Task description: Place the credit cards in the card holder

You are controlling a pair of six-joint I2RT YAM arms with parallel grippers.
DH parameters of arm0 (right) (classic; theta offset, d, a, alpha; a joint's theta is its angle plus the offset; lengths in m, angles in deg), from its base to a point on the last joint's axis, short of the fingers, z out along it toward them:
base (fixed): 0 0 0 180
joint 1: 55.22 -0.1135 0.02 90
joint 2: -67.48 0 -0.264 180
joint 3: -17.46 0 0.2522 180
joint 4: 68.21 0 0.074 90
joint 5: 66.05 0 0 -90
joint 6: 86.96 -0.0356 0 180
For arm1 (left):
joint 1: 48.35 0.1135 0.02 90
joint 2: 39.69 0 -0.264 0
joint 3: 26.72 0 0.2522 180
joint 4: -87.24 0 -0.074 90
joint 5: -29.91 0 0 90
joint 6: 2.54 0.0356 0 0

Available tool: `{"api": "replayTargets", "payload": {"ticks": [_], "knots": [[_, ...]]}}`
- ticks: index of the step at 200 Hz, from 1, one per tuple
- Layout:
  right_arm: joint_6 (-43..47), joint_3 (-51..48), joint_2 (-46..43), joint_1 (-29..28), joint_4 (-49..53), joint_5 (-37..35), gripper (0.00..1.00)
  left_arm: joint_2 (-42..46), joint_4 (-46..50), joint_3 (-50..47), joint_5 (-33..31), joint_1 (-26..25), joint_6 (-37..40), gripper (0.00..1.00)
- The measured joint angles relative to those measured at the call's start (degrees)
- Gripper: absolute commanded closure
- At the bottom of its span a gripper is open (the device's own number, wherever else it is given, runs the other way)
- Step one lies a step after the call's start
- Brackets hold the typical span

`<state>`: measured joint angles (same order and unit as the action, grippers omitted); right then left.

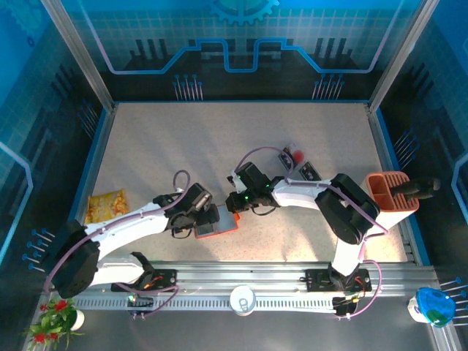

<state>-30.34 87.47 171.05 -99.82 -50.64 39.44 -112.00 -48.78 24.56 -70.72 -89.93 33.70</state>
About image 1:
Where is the clear card with red circle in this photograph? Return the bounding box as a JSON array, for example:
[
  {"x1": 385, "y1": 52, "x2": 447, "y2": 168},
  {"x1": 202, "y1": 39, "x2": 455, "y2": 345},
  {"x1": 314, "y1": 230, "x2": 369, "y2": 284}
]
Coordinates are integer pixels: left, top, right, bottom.
[{"x1": 287, "y1": 143, "x2": 306, "y2": 165}]

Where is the black card with white print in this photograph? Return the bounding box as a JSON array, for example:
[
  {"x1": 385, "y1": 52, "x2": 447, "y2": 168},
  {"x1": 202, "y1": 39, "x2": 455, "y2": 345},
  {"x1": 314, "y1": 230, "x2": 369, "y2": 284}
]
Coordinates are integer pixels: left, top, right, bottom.
[{"x1": 298, "y1": 160, "x2": 322, "y2": 183}]

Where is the orange white utensil holder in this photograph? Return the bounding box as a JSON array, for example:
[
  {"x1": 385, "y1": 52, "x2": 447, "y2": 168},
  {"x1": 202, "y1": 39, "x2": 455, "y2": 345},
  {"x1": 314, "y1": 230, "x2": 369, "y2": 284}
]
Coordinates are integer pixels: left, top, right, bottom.
[{"x1": 365, "y1": 170, "x2": 420, "y2": 237}]

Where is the yellow snack bag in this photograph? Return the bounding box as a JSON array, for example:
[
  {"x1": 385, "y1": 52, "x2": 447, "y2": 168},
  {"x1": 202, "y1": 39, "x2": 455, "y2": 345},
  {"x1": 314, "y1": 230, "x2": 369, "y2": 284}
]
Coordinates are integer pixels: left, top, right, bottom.
[{"x1": 84, "y1": 188, "x2": 131, "y2": 224}]

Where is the small black controller board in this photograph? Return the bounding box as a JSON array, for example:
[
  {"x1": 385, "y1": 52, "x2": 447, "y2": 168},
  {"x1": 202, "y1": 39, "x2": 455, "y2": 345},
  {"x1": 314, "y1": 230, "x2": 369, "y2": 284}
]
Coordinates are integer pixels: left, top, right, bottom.
[
  {"x1": 126, "y1": 295, "x2": 154, "y2": 318},
  {"x1": 331, "y1": 295, "x2": 358, "y2": 318}
]

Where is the white lidded cup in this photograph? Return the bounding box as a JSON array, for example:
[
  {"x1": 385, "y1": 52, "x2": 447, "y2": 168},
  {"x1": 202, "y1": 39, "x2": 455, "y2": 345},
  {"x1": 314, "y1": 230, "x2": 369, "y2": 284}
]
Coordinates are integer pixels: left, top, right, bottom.
[{"x1": 229, "y1": 284, "x2": 257, "y2": 317}]

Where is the potted plant with red flowers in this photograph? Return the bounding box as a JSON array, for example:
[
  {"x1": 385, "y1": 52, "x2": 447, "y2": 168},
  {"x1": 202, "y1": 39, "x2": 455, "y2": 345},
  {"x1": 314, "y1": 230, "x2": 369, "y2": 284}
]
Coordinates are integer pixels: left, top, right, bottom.
[{"x1": 23, "y1": 295, "x2": 86, "y2": 348}]

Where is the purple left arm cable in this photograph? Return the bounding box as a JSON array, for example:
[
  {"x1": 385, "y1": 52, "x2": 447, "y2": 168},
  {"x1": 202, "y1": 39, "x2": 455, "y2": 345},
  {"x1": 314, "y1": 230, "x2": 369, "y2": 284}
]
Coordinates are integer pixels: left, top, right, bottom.
[{"x1": 43, "y1": 170, "x2": 191, "y2": 319}]

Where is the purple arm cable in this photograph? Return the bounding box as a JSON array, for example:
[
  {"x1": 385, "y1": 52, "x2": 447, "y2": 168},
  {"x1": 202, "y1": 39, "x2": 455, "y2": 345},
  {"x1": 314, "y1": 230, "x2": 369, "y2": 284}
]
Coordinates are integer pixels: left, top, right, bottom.
[
  {"x1": 235, "y1": 146, "x2": 389, "y2": 321},
  {"x1": 43, "y1": 170, "x2": 191, "y2": 319}
]

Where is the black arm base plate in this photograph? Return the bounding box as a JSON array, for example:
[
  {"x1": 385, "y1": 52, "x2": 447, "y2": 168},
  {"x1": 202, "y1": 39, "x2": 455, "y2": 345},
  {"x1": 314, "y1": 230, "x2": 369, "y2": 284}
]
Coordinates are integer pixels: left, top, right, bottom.
[
  {"x1": 305, "y1": 268, "x2": 372, "y2": 293},
  {"x1": 111, "y1": 268, "x2": 178, "y2": 293}
]

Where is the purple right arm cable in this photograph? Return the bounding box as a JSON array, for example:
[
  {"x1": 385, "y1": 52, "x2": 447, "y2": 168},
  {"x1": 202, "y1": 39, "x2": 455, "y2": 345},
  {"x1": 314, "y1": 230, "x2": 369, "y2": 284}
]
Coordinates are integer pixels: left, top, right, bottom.
[{"x1": 235, "y1": 146, "x2": 389, "y2": 321}]

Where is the aluminium mounting rail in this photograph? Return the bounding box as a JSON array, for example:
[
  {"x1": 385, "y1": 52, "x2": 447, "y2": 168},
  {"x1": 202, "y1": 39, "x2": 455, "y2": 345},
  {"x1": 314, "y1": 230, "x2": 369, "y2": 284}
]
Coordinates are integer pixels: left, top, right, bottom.
[{"x1": 43, "y1": 260, "x2": 439, "y2": 312}]

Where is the black utensil handle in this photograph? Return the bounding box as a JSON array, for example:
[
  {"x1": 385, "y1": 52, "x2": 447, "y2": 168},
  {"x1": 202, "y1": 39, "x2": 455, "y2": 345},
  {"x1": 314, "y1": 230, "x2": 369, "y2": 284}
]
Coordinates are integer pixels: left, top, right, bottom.
[{"x1": 391, "y1": 176, "x2": 442, "y2": 201}]

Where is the aluminium frame post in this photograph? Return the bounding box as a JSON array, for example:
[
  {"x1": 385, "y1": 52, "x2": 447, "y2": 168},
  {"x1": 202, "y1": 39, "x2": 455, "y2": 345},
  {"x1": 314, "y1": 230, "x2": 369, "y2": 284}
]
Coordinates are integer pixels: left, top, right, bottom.
[
  {"x1": 367, "y1": 0, "x2": 442, "y2": 113},
  {"x1": 39, "y1": 0, "x2": 117, "y2": 113}
]

